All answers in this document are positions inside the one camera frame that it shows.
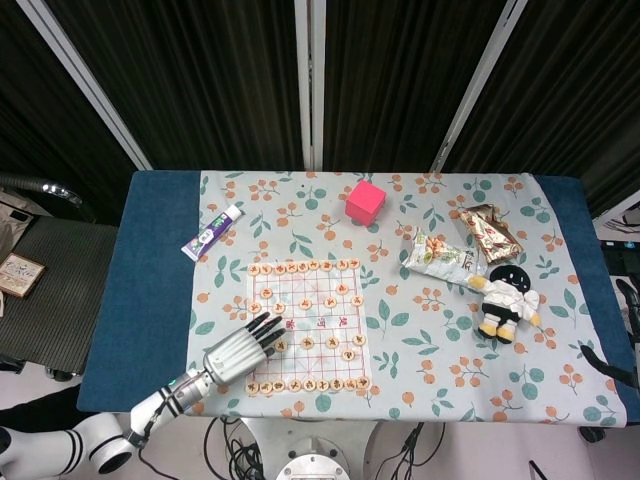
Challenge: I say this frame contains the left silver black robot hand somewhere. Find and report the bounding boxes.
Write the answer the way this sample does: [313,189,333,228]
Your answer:
[202,312,287,387]

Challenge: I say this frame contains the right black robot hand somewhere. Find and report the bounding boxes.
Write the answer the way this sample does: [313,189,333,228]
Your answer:
[579,343,640,391]

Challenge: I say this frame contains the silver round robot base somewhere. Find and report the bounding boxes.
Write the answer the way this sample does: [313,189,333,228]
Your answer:
[273,435,352,480]

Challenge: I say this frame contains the Chinese chess board sheet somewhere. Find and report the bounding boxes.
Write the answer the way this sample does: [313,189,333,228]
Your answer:
[246,258,375,397]

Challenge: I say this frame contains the black curved bar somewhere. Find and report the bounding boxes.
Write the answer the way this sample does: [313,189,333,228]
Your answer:
[615,278,640,351]

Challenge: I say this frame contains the dark blue table cloth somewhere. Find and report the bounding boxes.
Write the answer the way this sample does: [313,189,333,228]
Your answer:
[76,170,640,430]

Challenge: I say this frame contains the white purple toothpaste tube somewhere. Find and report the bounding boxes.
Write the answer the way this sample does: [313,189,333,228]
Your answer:
[180,205,243,263]

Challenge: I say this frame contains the black-headed white plush doll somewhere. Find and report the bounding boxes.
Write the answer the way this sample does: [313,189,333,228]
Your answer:
[468,264,545,345]

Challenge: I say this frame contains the gold red snack bag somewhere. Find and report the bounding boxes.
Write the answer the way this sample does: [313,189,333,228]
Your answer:
[456,204,525,266]

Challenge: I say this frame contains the grey mesh office chair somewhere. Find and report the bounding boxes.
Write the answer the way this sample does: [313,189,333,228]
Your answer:
[0,171,120,384]

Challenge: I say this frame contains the floral orange fruit tablecloth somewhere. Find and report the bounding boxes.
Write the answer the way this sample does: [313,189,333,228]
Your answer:
[185,170,630,427]

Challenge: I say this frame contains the green white peanut snack bag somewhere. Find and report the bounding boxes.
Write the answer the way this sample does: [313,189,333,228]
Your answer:
[398,225,489,292]

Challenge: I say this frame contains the pink cube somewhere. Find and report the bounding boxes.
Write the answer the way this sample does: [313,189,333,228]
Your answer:
[345,180,388,227]

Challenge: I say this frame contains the brown framed card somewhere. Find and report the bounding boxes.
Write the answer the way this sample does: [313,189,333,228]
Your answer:
[0,252,47,301]

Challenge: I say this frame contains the black pleated curtain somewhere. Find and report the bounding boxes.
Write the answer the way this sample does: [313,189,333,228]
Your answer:
[0,0,640,221]

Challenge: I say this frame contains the black cable bundle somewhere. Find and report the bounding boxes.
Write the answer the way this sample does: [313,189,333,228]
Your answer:
[203,415,274,480]
[384,422,447,480]

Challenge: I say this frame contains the white partition frame post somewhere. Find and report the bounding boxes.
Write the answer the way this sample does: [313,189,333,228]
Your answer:
[428,0,532,175]
[19,0,154,172]
[294,0,326,171]

